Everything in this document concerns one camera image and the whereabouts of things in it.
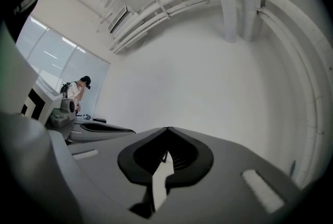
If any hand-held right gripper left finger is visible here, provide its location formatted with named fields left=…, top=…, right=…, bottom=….
left=68, top=127, right=169, bottom=212

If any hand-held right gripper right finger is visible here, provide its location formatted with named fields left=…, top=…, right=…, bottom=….
left=155, top=127, right=303, bottom=224

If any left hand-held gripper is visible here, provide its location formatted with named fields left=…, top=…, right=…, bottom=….
left=0, top=22, right=137, bottom=144

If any frosted glass partition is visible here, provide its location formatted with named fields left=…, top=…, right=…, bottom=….
left=15, top=16, right=110, bottom=114

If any ceiling air vent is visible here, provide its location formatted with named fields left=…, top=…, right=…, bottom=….
left=108, top=5, right=136, bottom=34

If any white ceiling pipe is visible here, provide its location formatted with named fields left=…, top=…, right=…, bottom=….
left=112, top=0, right=236, bottom=54
left=109, top=0, right=235, bottom=51

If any white wall pipe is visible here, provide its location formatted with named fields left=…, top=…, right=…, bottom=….
left=261, top=0, right=333, bottom=182
left=257, top=9, right=323, bottom=190
left=260, top=0, right=331, bottom=187

